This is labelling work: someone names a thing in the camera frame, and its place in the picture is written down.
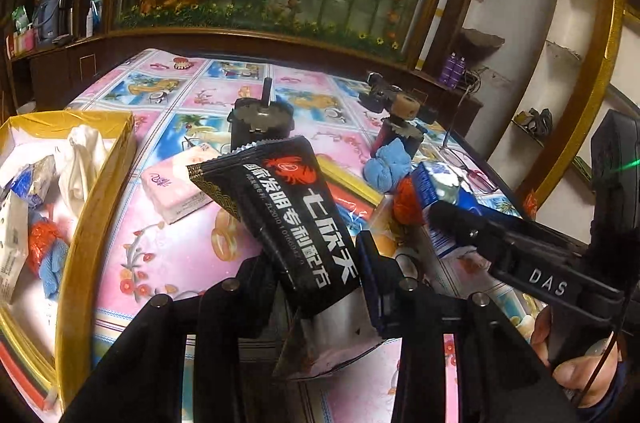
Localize red orange cloth pack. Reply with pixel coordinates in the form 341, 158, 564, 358
317, 154, 384, 227

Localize blue white tissue pack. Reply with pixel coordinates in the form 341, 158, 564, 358
410, 161, 480, 258

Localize black snack bag red logo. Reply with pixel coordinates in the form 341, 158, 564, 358
188, 136, 381, 380

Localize light blue cloth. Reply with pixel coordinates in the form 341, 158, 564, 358
362, 139, 411, 193

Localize pink tissue pack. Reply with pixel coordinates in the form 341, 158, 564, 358
141, 143, 220, 224

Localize white towel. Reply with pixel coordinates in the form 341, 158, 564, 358
54, 124, 115, 221

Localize blue sponge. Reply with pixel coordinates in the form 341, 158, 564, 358
9, 155, 55, 208

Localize lemon print tissue pack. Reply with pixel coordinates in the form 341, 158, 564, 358
0, 191, 28, 304

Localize person's right hand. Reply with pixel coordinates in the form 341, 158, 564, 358
530, 306, 622, 409

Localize colourful cartoon tablecloth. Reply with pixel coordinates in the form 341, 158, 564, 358
70, 48, 542, 422

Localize black cylinder device right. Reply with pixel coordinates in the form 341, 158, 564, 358
358, 72, 437, 157

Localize black cylinder device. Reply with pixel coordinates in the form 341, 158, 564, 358
358, 72, 437, 157
227, 77, 295, 151

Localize black cylinder device left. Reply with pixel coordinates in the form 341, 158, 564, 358
227, 77, 295, 151

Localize purple bottles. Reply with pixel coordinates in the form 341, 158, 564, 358
438, 52, 465, 89

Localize yellow-taped white storage box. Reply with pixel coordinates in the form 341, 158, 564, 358
1, 111, 137, 422

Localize blue thermos jug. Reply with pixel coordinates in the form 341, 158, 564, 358
32, 0, 65, 46

